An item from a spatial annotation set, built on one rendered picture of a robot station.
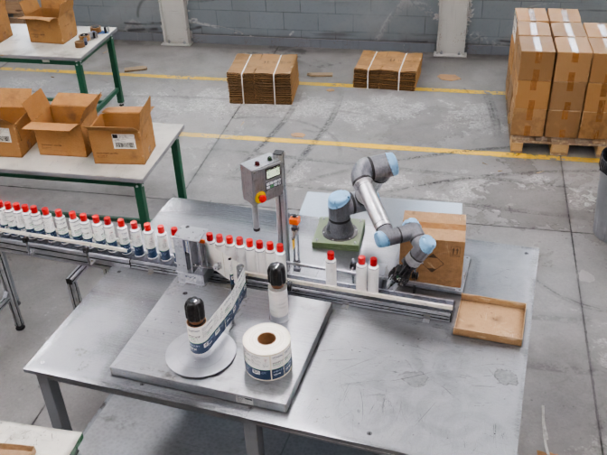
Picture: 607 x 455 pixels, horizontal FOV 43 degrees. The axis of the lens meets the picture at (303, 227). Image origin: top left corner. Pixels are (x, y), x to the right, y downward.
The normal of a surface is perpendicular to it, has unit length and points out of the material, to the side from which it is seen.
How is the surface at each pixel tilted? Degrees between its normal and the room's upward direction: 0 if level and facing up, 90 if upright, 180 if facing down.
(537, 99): 91
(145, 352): 0
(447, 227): 0
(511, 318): 0
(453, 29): 90
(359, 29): 90
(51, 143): 90
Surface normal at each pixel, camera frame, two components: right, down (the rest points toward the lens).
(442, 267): -0.19, 0.55
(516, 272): -0.04, -0.83
